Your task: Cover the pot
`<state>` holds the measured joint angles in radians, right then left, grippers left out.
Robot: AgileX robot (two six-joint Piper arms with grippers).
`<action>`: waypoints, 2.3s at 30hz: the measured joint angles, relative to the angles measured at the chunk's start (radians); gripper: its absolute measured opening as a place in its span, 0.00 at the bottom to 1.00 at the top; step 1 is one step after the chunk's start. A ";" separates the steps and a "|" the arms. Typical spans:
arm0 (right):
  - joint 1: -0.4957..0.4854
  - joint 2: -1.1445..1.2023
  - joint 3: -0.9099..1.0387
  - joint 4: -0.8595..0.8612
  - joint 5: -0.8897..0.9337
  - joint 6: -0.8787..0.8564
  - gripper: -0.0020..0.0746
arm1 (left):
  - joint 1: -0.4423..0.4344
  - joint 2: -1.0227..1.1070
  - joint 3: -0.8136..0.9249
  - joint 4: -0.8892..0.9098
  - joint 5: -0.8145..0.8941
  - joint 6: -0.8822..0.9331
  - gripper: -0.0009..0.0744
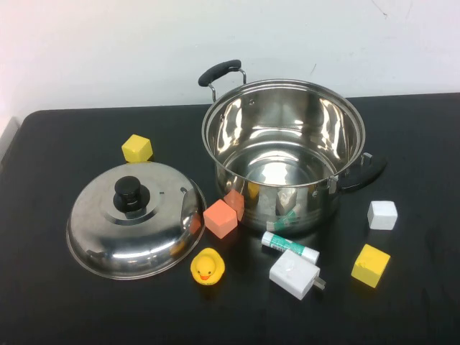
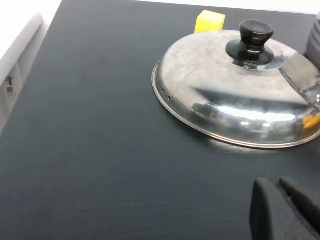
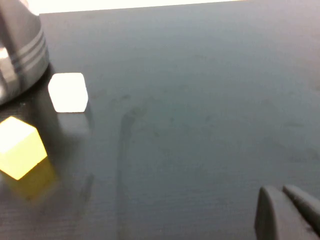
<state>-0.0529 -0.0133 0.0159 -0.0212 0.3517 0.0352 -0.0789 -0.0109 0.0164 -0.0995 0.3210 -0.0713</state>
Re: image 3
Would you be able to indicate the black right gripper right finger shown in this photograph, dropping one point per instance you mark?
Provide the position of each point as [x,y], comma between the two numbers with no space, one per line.
[306,202]

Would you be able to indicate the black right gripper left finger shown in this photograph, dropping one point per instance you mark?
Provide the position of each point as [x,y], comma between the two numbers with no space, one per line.
[277,217]

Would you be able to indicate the white foam cube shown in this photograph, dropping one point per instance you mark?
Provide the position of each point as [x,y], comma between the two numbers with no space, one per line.
[68,92]

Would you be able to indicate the yellow cube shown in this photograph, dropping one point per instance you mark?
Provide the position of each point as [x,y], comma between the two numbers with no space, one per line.
[20,150]

